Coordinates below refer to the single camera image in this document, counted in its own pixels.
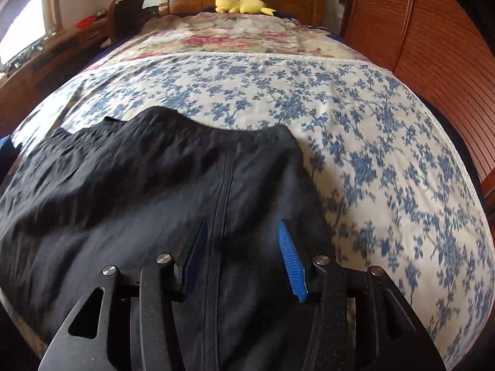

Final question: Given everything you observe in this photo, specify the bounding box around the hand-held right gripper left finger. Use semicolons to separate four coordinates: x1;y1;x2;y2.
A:
38;218;209;371

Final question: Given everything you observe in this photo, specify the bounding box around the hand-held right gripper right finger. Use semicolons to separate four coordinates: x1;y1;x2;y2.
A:
276;220;447;371

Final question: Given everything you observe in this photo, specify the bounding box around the black shirt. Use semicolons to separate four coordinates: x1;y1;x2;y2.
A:
0;106;337;371

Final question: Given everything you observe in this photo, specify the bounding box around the blue floral blanket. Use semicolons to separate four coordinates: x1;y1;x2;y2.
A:
10;52;488;371

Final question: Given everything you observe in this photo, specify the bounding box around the pink floral blanket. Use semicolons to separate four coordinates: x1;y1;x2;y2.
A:
83;11;372;72

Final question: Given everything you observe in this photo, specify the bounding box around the wooden desk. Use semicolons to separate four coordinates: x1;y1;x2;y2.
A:
0;27;117;136

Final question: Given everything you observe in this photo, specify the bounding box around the dark wooden chair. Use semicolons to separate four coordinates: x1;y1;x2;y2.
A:
108;0;147;47

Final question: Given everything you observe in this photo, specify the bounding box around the yellow plush toy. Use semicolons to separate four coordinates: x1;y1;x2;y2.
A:
214;0;277;17

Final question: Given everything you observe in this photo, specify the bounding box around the wooden slatted wardrobe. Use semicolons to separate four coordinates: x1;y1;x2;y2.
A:
340;0;495;202

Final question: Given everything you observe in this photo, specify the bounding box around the window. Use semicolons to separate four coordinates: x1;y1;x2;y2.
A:
0;0;55;66

